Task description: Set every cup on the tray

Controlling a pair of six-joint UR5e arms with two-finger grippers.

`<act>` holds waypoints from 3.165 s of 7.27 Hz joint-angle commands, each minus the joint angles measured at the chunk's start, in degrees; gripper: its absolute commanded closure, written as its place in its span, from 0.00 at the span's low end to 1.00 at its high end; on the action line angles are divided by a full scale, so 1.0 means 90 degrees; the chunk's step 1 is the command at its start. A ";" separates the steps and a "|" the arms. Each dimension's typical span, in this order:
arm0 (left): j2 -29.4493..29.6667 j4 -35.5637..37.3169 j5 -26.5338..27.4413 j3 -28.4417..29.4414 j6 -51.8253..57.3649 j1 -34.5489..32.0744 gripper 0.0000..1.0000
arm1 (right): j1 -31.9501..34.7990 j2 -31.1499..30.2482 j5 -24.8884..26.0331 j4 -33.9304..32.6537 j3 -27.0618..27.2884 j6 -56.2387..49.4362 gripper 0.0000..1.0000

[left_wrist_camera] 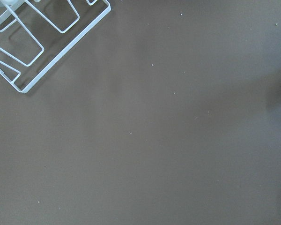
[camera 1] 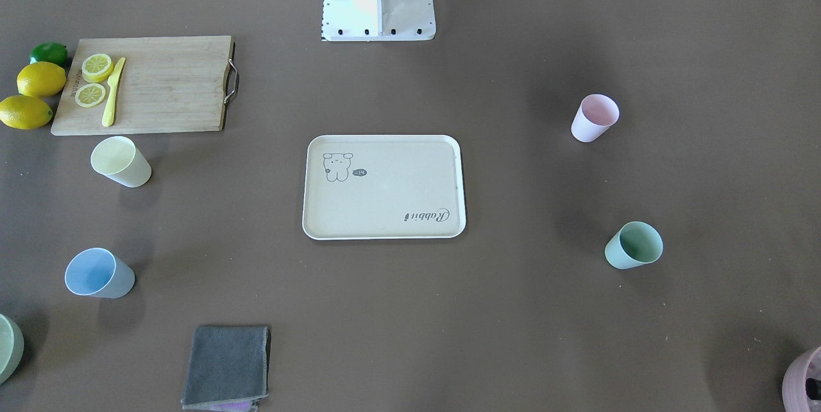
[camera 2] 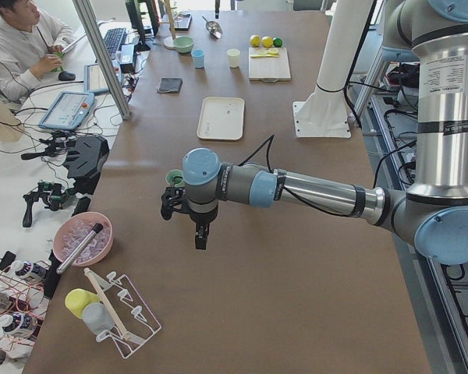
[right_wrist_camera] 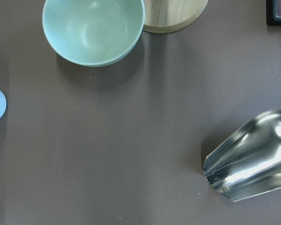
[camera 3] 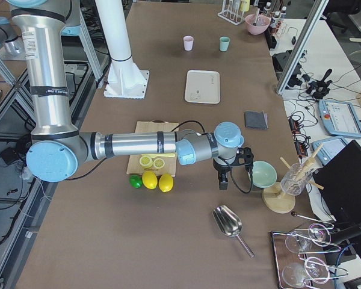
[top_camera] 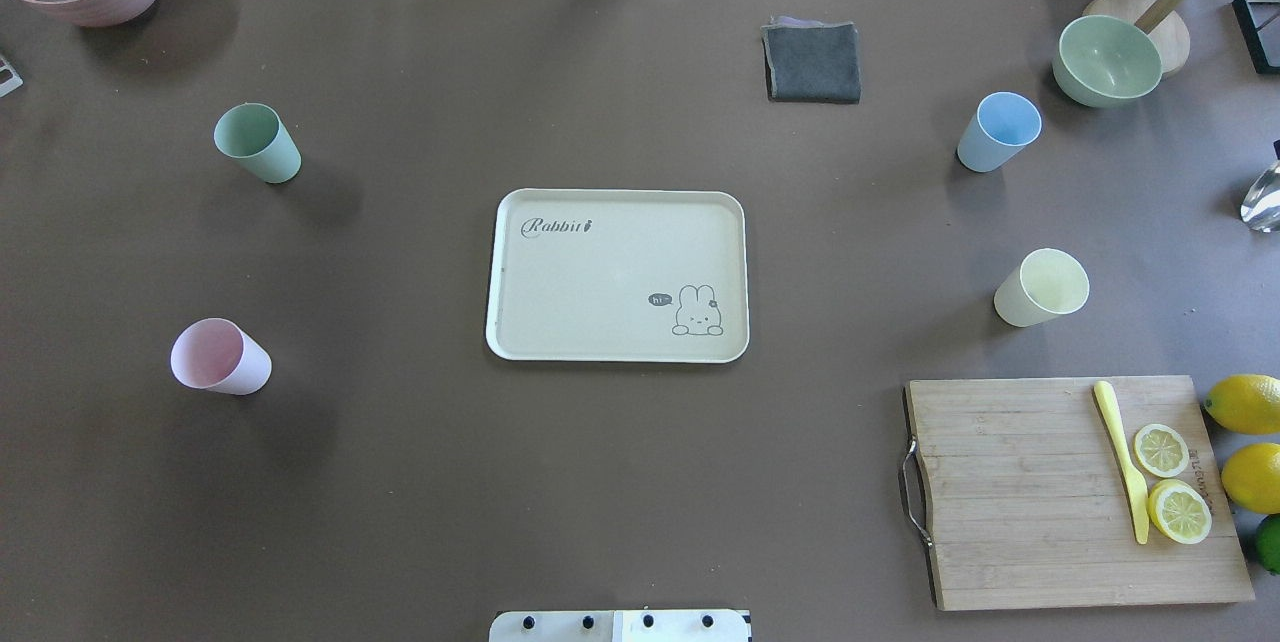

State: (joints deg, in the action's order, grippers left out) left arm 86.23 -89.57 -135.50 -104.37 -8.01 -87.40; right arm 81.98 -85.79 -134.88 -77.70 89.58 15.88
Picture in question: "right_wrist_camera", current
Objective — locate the metal scoop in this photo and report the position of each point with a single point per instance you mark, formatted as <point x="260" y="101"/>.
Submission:
<point x="248" y="162"/>

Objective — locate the mint green bowl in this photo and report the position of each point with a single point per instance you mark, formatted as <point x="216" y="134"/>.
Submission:
<point x="93" y="33"/>

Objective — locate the black framed box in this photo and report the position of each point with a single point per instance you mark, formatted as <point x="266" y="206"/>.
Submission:
<point x="273" y="12"/>

